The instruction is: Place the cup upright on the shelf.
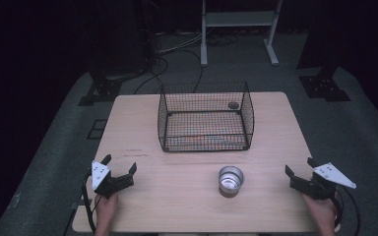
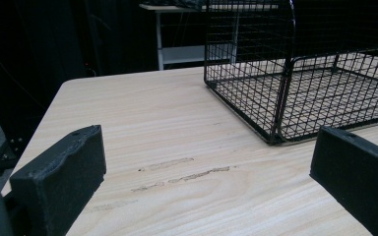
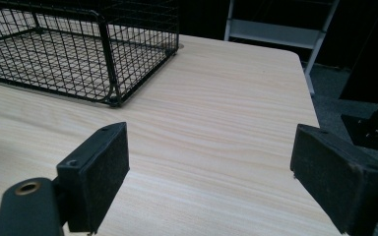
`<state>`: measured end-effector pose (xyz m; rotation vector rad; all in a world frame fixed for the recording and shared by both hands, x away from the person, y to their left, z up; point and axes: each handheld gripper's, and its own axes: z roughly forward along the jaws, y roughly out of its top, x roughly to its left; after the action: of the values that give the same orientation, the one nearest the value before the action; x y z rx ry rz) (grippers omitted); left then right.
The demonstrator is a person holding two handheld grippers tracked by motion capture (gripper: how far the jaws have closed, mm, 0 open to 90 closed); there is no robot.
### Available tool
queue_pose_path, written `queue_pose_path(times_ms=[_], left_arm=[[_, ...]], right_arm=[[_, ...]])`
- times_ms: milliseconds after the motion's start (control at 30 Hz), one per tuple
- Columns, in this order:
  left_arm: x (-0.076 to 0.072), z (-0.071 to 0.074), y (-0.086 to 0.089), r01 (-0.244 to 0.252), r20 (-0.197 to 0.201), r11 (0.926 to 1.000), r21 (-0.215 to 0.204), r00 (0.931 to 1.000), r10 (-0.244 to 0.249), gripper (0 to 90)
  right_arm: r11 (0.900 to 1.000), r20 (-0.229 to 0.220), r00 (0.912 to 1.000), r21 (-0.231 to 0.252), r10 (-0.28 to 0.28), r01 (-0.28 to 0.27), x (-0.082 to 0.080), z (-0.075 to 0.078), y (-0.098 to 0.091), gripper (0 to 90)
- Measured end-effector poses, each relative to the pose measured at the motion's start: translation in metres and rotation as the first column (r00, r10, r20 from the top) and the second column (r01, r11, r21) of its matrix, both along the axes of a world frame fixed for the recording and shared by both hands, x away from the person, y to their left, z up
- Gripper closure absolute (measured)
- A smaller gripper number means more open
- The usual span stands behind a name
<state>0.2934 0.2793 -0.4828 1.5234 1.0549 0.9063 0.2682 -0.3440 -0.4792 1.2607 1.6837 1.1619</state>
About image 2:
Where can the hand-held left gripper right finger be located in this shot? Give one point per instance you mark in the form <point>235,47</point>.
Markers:
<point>361,170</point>

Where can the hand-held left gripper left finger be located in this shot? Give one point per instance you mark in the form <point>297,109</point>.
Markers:
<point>62,178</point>

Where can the black metal stand base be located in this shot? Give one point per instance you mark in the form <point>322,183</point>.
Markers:
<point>0,157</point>

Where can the dark curtain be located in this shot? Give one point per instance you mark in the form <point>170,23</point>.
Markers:
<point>46,39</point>

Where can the white metal shelf table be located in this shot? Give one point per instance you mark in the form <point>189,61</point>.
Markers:
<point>180,54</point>

